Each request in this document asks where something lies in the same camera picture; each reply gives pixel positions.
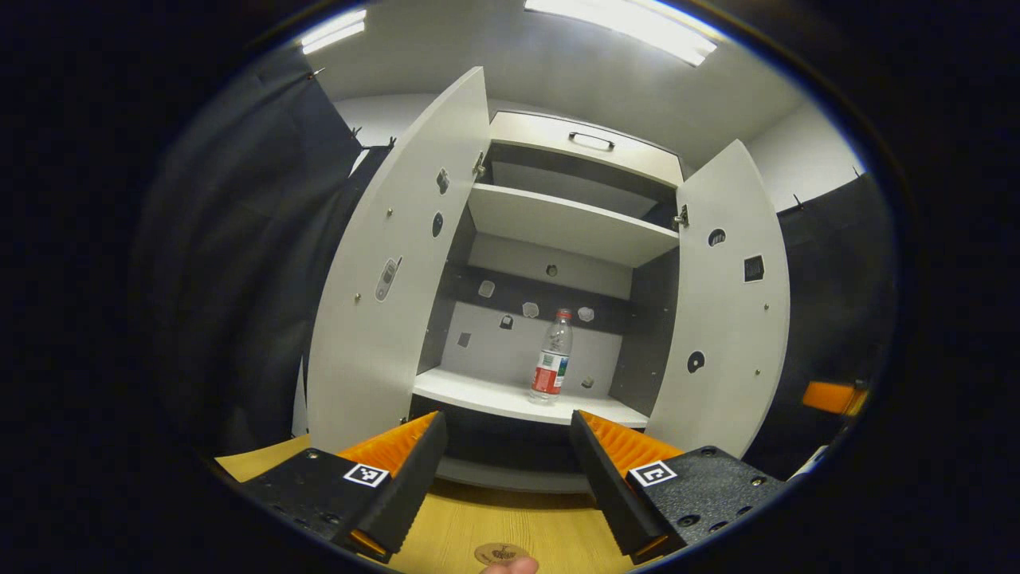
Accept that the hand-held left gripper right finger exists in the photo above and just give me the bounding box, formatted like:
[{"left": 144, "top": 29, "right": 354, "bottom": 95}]
[{"left": 569, "top": 411, "right": 790, "bottom": 567}]

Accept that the round wooden coaster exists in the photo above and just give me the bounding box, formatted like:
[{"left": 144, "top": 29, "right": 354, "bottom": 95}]
[{"left": 474, "top": 542, "right": 531, "bottom": 567}]

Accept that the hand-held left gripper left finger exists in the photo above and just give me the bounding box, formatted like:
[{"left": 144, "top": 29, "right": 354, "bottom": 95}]
[{"left": 239, "top": 412, "right": 449, "bottom": 565}]

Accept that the white cabinet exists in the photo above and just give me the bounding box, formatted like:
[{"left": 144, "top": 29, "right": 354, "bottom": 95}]
[{"left": 408, "top": 110, "right": 686, "bottom": 495}]

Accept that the white cabinet door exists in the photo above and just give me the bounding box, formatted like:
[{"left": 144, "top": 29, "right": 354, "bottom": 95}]
[
  {"left": 644, "top": 140, "right": 791, "bottom": 459},
  {"left": 307, "top": 66, "right": 492, "bottom": 454}
]

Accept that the ceiling light panel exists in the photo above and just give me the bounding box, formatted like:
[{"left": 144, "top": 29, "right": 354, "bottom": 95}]
[
  {"left": 299, "top": 8, "right": 367, "bottom": 55},
  {"left": 524, "top": 0, "right": 718, "bottom": 67}
]

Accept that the clear plastic bottle red label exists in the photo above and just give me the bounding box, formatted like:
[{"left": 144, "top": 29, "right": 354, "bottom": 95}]
[{"left": 529, "top": 309, "right": 575, "bottom": 405}]

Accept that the white cabinet drawer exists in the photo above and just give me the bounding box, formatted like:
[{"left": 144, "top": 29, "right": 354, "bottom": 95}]
[{"left": 488, "top": 110, "right": 686, "bottom": 188}]

